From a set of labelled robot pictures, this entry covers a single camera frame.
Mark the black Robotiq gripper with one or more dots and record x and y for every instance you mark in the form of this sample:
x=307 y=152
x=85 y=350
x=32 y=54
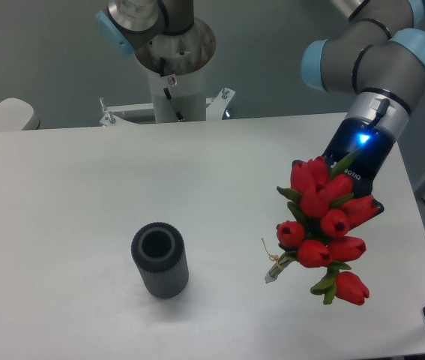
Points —
x=359 y=152

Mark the red tulip bouquet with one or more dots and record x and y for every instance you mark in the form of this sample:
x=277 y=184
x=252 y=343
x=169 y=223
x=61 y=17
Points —
x=325 y=210

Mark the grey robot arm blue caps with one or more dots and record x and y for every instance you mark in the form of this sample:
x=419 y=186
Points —
x=380 y=59

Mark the dark grey ribbed vase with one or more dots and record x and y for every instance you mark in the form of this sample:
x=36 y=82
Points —
x=159 y=253

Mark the robot base white pedestal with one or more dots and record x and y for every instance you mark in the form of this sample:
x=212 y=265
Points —
x=174 y=48

